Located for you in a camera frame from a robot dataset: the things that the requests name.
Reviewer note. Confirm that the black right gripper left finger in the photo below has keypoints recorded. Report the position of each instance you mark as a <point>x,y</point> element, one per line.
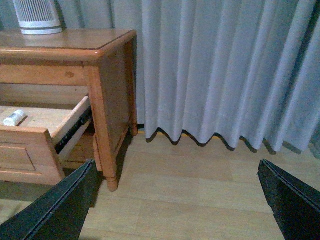
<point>60,213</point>

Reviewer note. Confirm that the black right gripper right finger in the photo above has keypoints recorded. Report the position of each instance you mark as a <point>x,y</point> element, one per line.
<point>295,204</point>

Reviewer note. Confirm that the wooden nightstand drawer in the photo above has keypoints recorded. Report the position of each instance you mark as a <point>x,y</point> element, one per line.
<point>33,151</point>

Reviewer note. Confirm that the grey-green curtain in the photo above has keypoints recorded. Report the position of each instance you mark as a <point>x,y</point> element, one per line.
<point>235,68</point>

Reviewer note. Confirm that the wooden nightstand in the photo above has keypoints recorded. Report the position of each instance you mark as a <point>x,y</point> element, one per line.
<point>67,66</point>

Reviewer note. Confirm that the white ribbed air purifier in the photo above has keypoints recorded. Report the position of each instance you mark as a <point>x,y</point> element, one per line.
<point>37,17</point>

